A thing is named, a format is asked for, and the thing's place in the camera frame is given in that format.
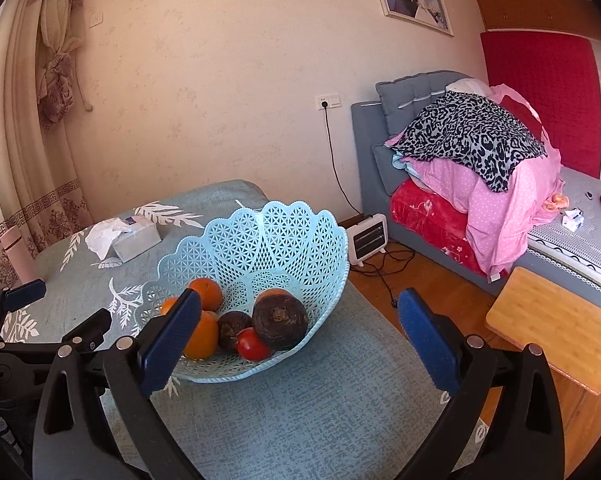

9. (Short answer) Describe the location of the small dark brown mangosteen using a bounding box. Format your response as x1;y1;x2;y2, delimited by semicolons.
216;310;254;352

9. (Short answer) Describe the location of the light blue tissue box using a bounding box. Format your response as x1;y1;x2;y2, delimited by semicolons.
113;215;161;263

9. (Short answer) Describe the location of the pile of blankets on bed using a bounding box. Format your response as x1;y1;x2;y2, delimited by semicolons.
385;82;566;281

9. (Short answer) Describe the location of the teal leaf-print tablecloth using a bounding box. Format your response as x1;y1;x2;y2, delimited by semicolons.
0;180;491;480

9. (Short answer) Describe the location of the small grey pillow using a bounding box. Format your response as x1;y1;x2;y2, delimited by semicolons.
373;145;406;196

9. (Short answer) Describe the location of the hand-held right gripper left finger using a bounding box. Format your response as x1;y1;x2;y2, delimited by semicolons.
33;288;204;480

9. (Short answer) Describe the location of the red padded panel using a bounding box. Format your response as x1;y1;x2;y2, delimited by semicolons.
480;30;601;181

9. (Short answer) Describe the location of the large orange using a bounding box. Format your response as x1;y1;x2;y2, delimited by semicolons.
183;310;220;361

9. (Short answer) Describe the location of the red floral blanket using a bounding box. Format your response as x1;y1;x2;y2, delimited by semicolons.
390;180;486;276

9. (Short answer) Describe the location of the light blue plastic basket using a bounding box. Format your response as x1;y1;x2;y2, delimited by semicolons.
134;200;351;385

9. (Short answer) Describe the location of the bamboo stool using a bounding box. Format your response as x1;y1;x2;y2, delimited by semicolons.
485;266;601;396

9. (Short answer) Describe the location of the black power cable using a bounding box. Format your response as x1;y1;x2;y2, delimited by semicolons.
324;107;363;218

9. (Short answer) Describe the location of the wooden cabinet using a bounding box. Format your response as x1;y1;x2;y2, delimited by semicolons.
475;0;601;36

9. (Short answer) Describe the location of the beige patterned curtain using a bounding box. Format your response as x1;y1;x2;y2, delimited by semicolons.
0;0;96;281

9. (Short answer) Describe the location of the pink thermos bottle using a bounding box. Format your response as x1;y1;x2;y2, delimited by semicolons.
0;225;38;285

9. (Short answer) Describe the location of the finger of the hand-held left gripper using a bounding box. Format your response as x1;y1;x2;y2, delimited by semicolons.
0;280;47;346
0;308;112;366

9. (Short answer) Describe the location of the large dark brown mangosteen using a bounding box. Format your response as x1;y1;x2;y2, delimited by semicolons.
252;291;310;351

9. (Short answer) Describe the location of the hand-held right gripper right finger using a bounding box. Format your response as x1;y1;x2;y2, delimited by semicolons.
397;287;566;480

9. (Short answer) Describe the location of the large grey pillow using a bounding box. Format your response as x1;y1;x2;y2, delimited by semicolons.
375;71;473;126

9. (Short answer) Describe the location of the white pillow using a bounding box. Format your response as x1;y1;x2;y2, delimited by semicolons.
447;77;496;97

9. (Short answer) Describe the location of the red tomato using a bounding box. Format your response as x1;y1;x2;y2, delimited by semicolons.
235;327;272;362

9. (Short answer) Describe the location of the black heater cable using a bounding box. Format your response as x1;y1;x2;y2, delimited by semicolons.
353;247;416;308

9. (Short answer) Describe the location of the leopard print blanket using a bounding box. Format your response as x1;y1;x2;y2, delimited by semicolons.
390;92;548;193

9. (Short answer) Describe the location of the grey bedspread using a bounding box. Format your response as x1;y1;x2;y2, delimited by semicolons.
525;165;601;291

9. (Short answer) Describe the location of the grey upholstered bed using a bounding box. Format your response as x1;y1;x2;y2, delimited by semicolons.
350;70;601;306

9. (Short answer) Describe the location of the white electric heater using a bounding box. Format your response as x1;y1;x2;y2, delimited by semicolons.
347;213;388;267

